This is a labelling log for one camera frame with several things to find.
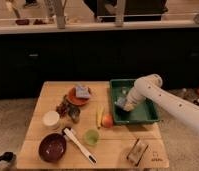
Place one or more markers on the green plastic cup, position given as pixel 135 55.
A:
pixel 91 137

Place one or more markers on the metal spoon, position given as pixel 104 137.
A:
pixel 125 90

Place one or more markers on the blue grey cloth block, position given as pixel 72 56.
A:
pixel 82 92

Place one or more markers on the wooden counter ledge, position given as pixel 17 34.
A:
pixel 85 27

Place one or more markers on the black framed card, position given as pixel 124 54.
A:
pixel 136 153

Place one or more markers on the dark maroon bowl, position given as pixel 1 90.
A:
pixel 52 148

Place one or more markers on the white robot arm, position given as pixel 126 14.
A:
pixel 150 87

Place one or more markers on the black object at floor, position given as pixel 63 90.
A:
pixel 7 156

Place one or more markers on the yellow banana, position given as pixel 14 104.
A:
pixel 99 115

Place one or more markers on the orange plate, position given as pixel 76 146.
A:
pixel 73 99

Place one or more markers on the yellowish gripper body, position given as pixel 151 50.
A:
pixel 129 106

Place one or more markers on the grey blue sponge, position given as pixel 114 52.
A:
pixel 121 102

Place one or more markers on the green plastic tray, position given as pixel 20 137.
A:
pixel 144 113

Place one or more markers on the orange fruit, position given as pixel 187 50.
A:
pixel 107 121

